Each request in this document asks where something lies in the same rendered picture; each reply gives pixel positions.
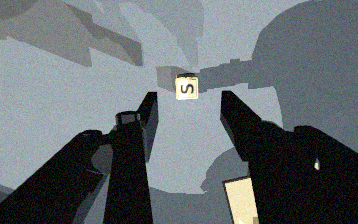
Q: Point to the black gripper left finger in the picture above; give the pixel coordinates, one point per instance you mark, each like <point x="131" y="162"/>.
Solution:
<point x="63" y="190"/>

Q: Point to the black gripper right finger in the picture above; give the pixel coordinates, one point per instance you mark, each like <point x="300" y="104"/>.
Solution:
<point x="283" y="192"/>

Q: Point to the beige mat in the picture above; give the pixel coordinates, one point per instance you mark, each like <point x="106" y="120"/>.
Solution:
<point x="242" y="202"/>

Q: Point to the beige block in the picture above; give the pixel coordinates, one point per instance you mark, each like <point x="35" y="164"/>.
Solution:
<point x="187" y="86"/>

